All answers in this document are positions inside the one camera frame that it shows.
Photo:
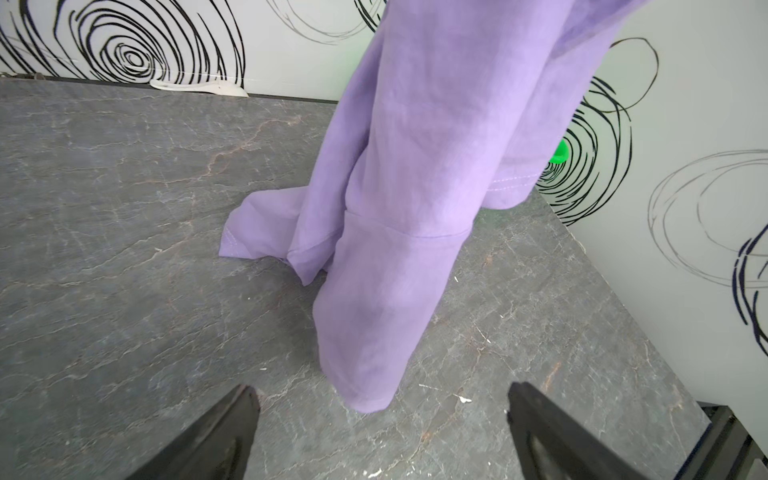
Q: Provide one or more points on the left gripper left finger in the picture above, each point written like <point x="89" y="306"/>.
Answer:
<point x="216" y="446"/>

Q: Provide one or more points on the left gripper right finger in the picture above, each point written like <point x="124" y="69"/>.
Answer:
<point x="550" y="444"/>

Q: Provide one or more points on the green plastic basket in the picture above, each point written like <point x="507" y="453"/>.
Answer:
<point x="561" y="154"/>

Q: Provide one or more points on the purple t-shirt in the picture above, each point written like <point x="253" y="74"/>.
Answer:
<point x="456" y="106"/>

